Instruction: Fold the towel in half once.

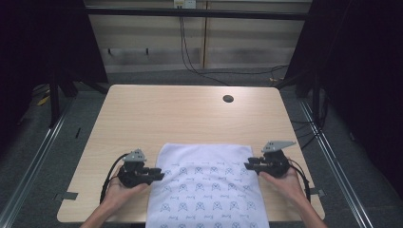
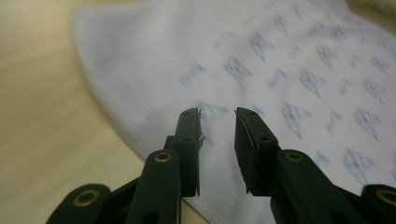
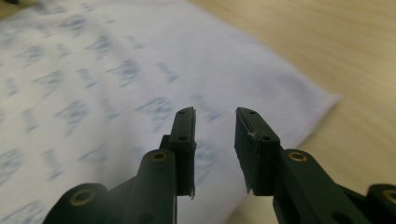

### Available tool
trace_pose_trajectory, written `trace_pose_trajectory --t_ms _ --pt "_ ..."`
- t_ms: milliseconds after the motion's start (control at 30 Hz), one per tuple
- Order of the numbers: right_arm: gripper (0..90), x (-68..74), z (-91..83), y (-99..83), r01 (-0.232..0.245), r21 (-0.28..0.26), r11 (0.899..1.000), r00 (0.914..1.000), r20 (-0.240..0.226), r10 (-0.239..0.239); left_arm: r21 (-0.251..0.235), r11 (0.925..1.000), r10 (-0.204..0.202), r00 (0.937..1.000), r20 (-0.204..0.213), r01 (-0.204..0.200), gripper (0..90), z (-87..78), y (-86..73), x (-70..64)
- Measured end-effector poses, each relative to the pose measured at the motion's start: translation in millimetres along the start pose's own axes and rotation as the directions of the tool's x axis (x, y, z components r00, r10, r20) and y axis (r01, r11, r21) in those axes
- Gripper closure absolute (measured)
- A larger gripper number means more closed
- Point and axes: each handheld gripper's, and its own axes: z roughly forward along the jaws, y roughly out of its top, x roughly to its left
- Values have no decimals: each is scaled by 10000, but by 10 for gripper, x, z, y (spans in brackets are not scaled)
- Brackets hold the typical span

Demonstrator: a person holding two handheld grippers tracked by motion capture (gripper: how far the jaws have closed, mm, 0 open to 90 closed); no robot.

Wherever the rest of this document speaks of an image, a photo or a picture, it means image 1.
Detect white wall socket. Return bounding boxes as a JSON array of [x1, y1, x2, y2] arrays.
[[173, 0, 198, 10]]

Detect person's left hand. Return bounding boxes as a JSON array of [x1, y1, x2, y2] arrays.
[[106, 176, 149, 211]]

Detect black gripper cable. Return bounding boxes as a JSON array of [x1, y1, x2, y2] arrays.
[[99, 153, 129, 205], [287, 158, 312, 203]]

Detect black horizontal frame bar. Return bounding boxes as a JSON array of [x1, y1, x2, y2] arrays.
[[85, 8, 310, 22]]

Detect dark curtain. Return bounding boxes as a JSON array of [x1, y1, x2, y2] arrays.
[[284, 0, 403, 199], [0, 0, 109, 153]]

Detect white printed towel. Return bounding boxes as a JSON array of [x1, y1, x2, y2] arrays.
[[145, 142, 271, 228]]

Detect person's right hand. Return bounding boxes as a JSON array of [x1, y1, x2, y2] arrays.
[[259, 166, 307, 205]]

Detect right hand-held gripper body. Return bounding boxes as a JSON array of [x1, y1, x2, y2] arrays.
[[260, 141, 297, 179]]

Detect bundle of black floor cables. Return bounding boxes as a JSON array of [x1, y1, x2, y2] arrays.
[[291, 88, 330, 150]]

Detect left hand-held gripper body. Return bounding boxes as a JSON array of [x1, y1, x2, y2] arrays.
[[117, 148, 150, 188]]

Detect metal floor rail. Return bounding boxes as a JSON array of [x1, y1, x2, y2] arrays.
[[0, 98, 76, 228], [298, 99, 375, 228]]

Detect long black wall cable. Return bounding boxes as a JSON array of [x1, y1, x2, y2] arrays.
[[179, 8, 230, 86]]

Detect black metal stand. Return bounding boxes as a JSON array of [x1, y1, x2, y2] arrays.
[[275, 69, 321, 123], [47, 70, 108, 128]]

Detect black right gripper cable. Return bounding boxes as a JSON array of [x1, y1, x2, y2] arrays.
[[287, 158, 312, 203]]

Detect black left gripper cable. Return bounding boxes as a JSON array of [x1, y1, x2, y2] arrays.
[[99, 153, 129, 205]]

